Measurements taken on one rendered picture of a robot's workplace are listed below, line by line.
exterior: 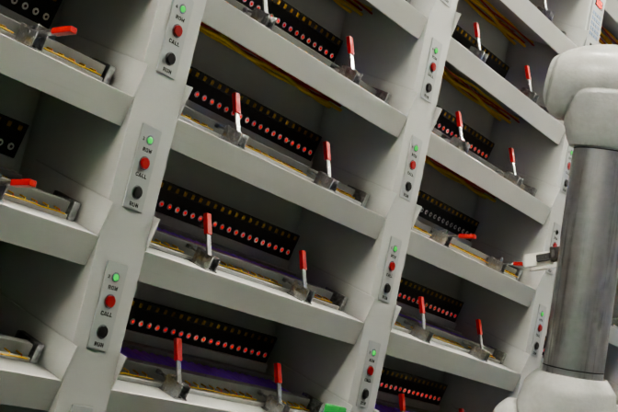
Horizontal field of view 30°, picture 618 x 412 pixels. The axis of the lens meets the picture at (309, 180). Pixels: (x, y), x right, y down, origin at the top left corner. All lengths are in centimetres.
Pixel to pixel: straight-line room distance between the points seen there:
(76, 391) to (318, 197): 60
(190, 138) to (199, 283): 22
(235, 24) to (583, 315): 73
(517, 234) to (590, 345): 93
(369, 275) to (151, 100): 68
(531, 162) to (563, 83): 94
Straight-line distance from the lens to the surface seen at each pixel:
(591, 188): 193
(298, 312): 198
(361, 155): 224
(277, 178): 190
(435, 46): 229
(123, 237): 164
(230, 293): 184
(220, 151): 179
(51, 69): 154
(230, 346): 212
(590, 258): 193
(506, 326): 280
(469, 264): 248
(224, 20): 179
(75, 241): 159
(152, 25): 167
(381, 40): 231
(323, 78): 199
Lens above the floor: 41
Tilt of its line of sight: 10 degrees up
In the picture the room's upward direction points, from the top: 13 degrees clockwise
